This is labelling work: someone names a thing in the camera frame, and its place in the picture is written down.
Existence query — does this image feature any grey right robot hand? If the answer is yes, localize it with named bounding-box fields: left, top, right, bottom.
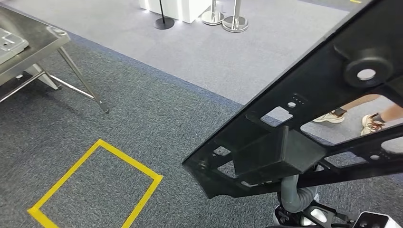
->
left=280, top=174, right=303, bottom=213

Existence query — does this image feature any black plastic plate frame part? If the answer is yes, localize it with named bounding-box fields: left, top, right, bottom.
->
left=182, top=0, right=403, bottom=200

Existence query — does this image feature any stainless steel workbench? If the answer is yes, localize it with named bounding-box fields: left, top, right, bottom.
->
left=0, top=4, right=109, bottom=114

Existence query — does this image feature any person's shoe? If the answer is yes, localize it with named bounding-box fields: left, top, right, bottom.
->
left=312, top=109, right=347, bottom=124
left=360, top=113, right=387, bottom=136

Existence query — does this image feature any person's leg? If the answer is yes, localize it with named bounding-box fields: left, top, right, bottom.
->
left=341, top=94, right=382, bottom=111
left=377, top=104, right=403, bottom=124

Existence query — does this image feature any yellow floor tape square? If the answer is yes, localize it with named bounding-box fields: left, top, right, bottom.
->
left=27, top=139, right=163, bottom=228

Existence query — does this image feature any chrome stanchion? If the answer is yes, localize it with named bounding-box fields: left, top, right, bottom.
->
left=221, top=0, right=249, bottom=33
left=201, top=0, right=225, bottom=26

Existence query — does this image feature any white plinth box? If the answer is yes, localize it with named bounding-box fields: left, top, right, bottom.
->
left=138, top=0, right=212, bottom=24

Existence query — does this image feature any black pole stand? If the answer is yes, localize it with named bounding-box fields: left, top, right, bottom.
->
left=154, top=0, right=175, bottom=30

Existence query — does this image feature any round metal table fitting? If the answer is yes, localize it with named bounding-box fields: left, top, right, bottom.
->
left=46, top=26, right=67, bottom=37

